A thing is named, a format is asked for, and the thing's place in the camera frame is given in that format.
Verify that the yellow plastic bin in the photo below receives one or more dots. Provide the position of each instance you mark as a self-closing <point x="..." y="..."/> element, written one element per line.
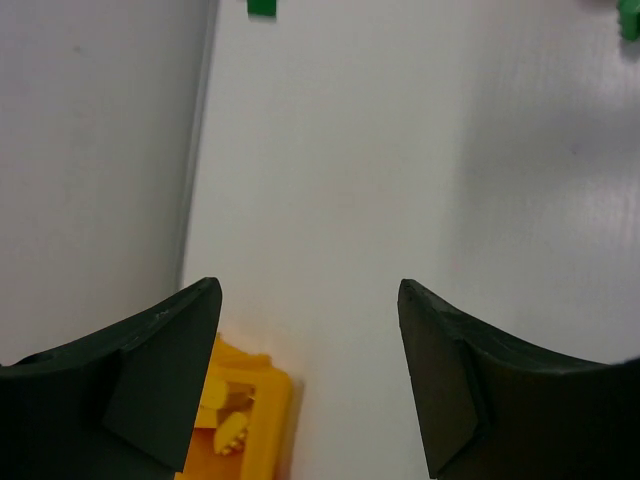
<point x="237" y="381"/>

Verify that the green L-shaped lego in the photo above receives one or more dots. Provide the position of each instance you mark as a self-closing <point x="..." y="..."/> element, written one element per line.
<point x="629" y="19"/>

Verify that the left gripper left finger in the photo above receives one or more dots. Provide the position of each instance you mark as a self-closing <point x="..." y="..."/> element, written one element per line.
<point x="119" y="403"/>

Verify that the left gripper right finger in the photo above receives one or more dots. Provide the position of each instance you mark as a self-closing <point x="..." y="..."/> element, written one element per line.
<point x="493" y="406"/>

